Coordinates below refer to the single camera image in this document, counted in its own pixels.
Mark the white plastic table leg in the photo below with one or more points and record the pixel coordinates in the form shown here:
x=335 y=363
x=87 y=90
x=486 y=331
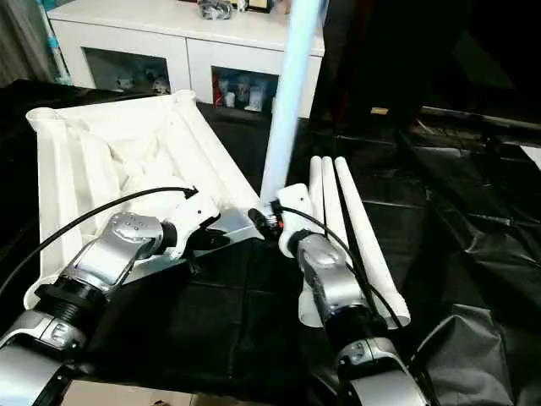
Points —
x=363 y=237
x=315 y=173
x=329 y=190
x=291 y=105

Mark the white plastic table top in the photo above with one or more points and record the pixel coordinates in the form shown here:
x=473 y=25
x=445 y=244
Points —
x=84 y=169

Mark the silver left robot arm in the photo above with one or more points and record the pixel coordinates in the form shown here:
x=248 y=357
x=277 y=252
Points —
x=105 y=258

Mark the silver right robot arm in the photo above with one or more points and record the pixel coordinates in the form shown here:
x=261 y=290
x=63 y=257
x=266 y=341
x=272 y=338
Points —
x=334 y=275

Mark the white patterned figure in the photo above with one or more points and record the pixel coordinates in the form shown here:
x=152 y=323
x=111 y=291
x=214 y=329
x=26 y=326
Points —
x=255 y=99

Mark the small white cup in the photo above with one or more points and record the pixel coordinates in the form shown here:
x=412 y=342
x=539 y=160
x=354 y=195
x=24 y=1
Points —
x=229 y=100

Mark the patterned jar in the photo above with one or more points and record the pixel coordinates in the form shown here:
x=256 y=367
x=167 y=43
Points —
x=242 y=91

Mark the red white bottle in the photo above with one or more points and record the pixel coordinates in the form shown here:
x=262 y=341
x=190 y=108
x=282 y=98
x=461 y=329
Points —
x=217 y=91

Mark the white glass-door cabinet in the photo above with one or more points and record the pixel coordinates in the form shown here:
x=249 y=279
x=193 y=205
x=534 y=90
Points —
x=169 y=46

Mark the black table mat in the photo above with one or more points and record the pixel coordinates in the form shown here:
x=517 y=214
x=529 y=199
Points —
x=465 y=254

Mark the black shiny bundle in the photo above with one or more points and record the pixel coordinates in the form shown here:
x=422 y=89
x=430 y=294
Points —
x=215 y=9

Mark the black fabric covered furniture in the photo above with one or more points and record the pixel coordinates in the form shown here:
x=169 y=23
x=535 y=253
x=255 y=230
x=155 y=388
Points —
x=422 y=51

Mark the long black pole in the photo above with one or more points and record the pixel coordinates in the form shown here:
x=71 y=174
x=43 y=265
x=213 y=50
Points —
x=477 y=122

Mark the blue white pole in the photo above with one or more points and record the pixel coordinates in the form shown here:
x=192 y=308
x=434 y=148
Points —
x=55 y=42

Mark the white flat board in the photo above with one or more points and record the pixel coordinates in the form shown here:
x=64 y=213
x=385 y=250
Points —
x=532 y=154

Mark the grey curtain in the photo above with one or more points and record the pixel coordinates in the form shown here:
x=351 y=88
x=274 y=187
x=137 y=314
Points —
x=21 y=42

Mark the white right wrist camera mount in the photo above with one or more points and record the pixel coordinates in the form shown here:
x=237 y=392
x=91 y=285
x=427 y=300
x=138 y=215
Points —
x=293 y=207

